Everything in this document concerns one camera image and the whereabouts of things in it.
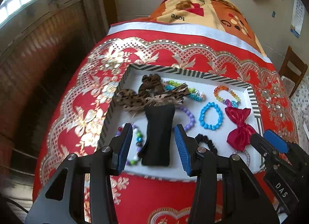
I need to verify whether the leopard print bow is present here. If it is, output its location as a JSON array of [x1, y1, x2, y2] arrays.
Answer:
[[116, 83, 190, 112]]

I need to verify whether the silver spiral hair tie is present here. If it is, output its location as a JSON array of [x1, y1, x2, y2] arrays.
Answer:
[[233, 150, 251, 167]]

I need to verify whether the red gold embroidered bedspread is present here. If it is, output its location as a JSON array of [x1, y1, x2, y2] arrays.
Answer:
[[32, 21, 300, 223]]

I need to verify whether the purple bead bracelet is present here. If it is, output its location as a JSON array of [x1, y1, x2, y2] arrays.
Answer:
[[174, 106, 196, 132]]

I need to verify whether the black scrunchie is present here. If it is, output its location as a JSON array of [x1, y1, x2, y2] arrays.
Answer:
[[195, 134, 218, 155]]

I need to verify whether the multicolour bead bracelet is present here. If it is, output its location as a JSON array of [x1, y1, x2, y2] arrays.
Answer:
[[116, 123, 145, 167]]

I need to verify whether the striped white tray box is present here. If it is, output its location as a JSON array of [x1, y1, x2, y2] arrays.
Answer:
[[97, 63, 266, 183]]

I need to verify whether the red satin bow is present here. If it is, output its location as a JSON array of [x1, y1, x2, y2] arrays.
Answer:
[[225, 107, 257, 152]]

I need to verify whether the wooden chair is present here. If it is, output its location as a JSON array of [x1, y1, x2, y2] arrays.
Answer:
[[279, 46, 308, 98]]

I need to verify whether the colourful charm bracelet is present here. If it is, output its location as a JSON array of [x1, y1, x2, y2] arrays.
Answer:
[[164, 79, 206, 103]]

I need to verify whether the rainbow plastic link chain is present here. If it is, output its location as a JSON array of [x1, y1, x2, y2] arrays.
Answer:
[[213, 85, 242, 108]]

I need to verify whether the wall poster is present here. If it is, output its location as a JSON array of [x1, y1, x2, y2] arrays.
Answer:
[[290, 0, 305, 38]]

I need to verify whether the black velvet cushion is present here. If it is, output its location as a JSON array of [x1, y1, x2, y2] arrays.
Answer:
[[138, 104, 175, 166]]

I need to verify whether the brown scrunchie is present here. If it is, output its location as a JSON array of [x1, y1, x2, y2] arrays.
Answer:
[[138, 74, 165, 95]]

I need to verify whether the blue bead bracelet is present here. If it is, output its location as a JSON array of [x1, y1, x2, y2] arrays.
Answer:
[[198, 101, 224, 131]]

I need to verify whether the wooden slatted headboard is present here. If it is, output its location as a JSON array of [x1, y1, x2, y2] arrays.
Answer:
[[1, 0, 105, 166]]

